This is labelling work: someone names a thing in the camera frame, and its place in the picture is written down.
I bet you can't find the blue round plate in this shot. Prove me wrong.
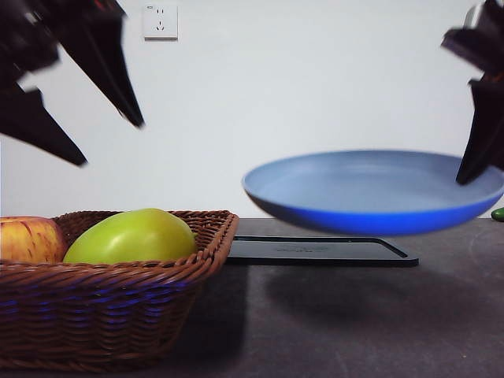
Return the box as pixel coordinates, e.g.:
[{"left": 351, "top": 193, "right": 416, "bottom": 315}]
[{"left": 241, "top": 149, "right": 504, "bottom": 237}]

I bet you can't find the brown wicker basket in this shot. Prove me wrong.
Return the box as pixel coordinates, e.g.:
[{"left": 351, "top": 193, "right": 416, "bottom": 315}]
[{"left": 0, "top": 209, "right": 240, "bottom": 373}]

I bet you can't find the red yellow apple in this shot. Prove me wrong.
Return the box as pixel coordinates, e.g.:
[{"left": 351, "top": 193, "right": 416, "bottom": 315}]
[{"left": 0, "top": 216, "right": 67, "bottom": 264}]

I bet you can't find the large green mango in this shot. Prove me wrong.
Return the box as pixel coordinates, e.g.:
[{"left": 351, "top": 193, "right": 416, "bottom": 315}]
[{"left": 62, "top": 208, "right": 199, "bottom": 265}]

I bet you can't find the flat black tray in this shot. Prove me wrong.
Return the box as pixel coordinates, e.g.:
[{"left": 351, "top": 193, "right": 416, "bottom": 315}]
[{"left": 226, "top": 235, "right": 421, "bottom": 268}]

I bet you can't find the white wall socket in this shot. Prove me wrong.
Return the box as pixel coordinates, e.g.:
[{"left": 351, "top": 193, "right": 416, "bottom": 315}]
[{"left": 143, "top": 4, "right": 179, "bottom": 41}]

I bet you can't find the pale grey camera box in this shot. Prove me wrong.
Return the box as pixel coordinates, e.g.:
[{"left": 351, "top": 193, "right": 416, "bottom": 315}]
[{"left": 464, "top": 4, "right": 487, "bottom": 29}]

